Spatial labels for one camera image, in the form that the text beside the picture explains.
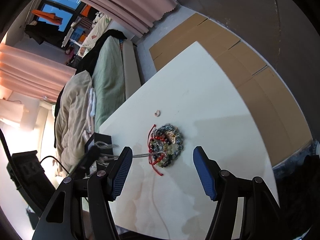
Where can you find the floral bedding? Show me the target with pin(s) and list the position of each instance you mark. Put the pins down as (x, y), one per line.
(99, 27)

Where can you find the orange hanging garment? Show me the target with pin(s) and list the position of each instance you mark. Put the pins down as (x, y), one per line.
(51, 17)

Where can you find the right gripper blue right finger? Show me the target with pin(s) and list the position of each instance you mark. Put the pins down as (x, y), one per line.
(217, 185)

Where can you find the black garment on bed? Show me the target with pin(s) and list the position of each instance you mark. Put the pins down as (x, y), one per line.
(89, 61)

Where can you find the black jewelry box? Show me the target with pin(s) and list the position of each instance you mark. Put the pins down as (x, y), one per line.
(92, 139)

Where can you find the white pink folded cloth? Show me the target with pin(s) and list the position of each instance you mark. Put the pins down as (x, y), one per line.
(90, 116)

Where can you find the beige duvet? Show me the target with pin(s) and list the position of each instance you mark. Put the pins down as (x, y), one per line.
(71, 120)

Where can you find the clear plastic pouch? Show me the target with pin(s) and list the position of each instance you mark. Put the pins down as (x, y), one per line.
(106, 152)

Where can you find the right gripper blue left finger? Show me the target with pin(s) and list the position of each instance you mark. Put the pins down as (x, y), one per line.
(103, 187)

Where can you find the pink curtain left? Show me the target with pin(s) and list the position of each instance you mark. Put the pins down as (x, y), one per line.
(32, 75)

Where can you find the black hanging garment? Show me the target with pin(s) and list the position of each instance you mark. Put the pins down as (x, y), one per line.
(41, 32)

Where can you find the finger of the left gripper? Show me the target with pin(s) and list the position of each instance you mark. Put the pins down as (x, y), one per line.
(83, 167)

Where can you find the brown cardboard floor sheet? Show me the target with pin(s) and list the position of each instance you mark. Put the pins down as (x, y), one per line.
(278, 117)

